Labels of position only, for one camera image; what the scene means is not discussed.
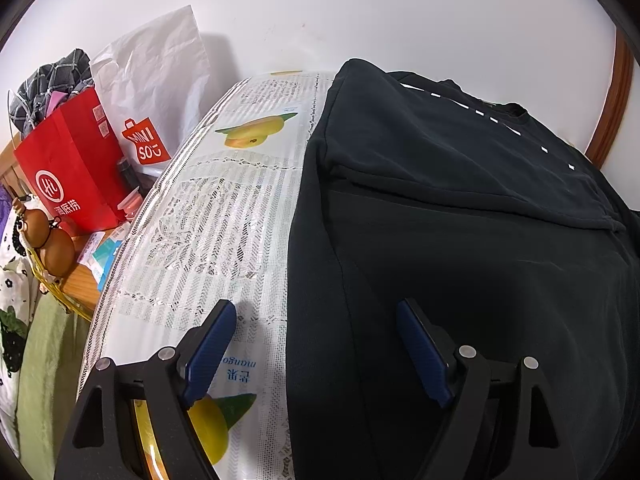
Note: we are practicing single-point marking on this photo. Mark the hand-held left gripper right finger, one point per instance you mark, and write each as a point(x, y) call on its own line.
point(422, 350)

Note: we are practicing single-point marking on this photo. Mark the green blanket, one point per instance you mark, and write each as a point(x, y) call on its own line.
point(50, 380)

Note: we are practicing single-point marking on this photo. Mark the blue and white box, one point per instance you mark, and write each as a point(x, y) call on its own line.
point(102, 255)

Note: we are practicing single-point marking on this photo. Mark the dark bottle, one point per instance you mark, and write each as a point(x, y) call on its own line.
point(127, 174)

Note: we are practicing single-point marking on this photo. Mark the pink jar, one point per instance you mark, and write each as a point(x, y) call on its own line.
point(131, 204)

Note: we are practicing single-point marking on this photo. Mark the floral bedding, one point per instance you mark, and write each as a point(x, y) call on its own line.
point(15, 280)

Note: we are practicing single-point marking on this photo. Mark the grey checked cloth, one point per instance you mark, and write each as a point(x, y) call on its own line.
point(65, 72)

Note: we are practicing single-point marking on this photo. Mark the brown gourd ornament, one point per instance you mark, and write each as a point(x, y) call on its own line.
point(52, 255)

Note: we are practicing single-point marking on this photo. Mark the brown wooden door frame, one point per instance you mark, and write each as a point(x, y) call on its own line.
point(612, 105)

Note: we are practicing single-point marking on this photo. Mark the red paper bag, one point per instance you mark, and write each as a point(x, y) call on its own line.
point(75, 160)

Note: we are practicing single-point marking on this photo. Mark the white paper bag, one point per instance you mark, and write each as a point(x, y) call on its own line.
point(160, 70)

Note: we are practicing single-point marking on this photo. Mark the fruit print tablecloth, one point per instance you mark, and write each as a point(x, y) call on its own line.
point(210, 220)

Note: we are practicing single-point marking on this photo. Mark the black t-shirt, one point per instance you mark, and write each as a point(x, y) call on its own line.
point(450, 210)

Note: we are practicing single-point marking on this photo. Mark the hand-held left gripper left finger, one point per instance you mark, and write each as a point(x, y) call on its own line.
point(210, 350)

